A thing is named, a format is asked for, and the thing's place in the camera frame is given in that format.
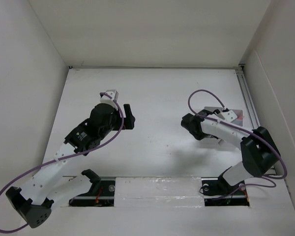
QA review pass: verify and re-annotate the aluminium rail right edge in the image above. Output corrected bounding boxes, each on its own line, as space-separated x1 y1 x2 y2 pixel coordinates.
236 65 278 177

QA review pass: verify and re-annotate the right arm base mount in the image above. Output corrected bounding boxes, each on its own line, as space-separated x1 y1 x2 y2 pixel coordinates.
199 177 250 207

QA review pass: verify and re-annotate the white right organizer tray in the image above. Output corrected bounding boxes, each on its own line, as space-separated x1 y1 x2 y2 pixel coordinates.
217 109 243 148

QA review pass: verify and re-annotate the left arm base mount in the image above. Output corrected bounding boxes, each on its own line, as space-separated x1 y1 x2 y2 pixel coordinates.
68 169 116 207

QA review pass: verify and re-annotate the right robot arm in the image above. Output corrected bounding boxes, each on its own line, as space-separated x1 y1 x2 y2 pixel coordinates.
181 109 280 194

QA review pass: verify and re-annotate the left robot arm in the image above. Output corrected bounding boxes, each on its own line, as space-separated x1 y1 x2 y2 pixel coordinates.
5 103 135 228

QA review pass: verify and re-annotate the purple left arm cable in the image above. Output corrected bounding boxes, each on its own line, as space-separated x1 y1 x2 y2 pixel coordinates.
0 91 125 233

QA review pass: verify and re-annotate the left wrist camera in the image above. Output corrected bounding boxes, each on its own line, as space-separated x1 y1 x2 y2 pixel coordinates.
100 89 118 104

